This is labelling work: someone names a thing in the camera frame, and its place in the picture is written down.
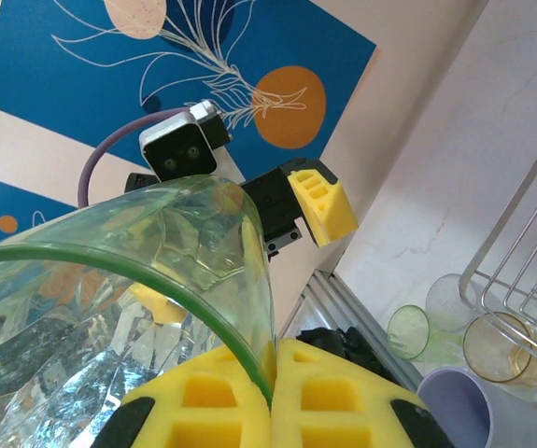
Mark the lilac plastic cup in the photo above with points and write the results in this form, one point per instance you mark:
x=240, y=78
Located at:
x=450, y=410

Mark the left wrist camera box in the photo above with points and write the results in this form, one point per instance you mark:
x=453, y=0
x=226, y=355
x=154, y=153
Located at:
x=179, y=149

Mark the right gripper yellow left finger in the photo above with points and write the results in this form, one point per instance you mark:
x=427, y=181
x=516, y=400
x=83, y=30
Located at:
x=202, y=401

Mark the blue floral wall panel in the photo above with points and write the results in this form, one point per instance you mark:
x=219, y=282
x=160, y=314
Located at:
x=62, y=70

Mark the small clear frosted cup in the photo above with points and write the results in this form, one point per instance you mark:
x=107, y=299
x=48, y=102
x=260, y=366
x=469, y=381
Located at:
x=445, y=303

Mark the small green transparent cup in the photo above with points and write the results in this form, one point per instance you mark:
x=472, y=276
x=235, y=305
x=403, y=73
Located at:
x=408, y=332

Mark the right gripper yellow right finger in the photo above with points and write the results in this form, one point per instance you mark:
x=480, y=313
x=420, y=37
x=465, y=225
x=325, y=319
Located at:
x=324, y=396

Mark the amber transparent cup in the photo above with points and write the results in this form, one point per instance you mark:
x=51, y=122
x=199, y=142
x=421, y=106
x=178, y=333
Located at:
x=497, y=347

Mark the wide aluminium base rail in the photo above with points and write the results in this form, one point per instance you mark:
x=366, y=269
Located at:
x=343, y=303

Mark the tall green glass tumbler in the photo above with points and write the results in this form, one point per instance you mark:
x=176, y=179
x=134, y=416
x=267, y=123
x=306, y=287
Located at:
x=109, y=326

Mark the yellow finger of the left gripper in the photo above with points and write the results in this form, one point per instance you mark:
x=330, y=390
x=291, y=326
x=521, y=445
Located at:
x=160, y=305
x=329, y=210

